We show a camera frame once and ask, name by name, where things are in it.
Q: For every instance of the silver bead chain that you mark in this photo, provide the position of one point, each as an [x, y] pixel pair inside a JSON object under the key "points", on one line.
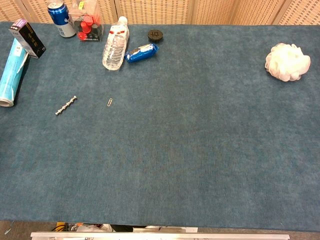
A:
{"points": [[66, 105]]}

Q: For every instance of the blue carpet table mat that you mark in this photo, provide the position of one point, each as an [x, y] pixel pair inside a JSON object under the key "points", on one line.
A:
{"points": [[175, 140]]}

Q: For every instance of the silver paper clip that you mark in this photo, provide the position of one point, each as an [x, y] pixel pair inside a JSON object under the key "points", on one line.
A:
{"points": [[109, 102]]}

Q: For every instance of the blue cookie snack pack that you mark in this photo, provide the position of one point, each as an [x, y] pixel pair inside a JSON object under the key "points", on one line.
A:
{"points": [[141, 52]]}

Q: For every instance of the black round chess piece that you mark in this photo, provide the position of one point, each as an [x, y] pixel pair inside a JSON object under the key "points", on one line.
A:
{"points": [[155, 35]]}

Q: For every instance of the clear plastic water bottle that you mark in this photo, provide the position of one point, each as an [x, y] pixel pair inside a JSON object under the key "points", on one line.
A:
{"points": [[116, 46]]}

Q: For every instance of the woven folding screen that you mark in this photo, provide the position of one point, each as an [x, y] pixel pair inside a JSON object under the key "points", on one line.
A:
{"points": [[175, 11]]}

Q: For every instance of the clear box of red pieces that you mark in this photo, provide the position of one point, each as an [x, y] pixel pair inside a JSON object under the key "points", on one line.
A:
{"points": [[88, 23]]}

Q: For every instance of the white mesh bath sponge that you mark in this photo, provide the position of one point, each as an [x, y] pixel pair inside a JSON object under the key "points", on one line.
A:
{"points": [[287, 61]]}

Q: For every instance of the blue and white drink can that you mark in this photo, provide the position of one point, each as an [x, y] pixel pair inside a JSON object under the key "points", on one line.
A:
{"points": [[61, 20]]}

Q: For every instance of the light blue rolled tube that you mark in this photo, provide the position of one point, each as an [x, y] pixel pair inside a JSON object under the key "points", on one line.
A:
{"points": [[12, 75]]}

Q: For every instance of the black and purple carton box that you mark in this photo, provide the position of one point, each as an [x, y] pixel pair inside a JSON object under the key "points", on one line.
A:
{"points": [[27, 37]]}

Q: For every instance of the aluminium frame rail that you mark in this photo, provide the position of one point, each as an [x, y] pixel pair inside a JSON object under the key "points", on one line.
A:
{"points": [[160, 235]]}

